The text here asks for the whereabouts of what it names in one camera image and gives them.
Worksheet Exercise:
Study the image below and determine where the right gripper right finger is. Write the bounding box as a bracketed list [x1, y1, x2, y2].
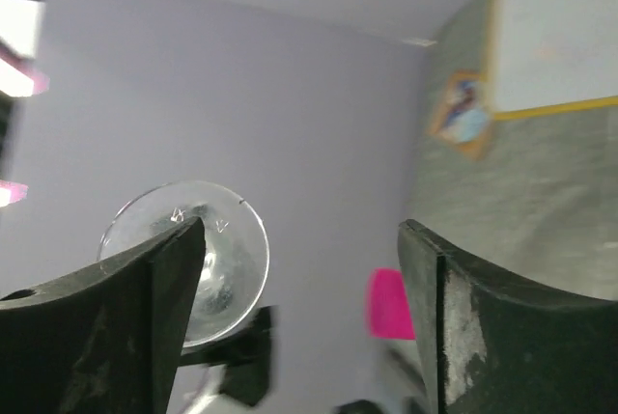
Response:
[398, 220, 617, 414]

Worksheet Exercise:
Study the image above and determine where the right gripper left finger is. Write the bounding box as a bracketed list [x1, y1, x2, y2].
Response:
[1, 218, 206, 413]

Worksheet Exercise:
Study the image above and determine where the pink wine glass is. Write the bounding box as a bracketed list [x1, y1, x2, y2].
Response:
[366, 267, 415, 341]

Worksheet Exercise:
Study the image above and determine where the clear wine glass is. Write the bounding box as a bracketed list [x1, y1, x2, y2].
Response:
[98, 180, 270, 352]

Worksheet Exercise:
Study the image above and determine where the orange picture card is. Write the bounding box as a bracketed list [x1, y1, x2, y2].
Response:
[428, 70, 493, 160]

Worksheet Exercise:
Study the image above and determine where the white board yellow rim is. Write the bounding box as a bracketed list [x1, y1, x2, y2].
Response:
[484, 0, 617, 121]

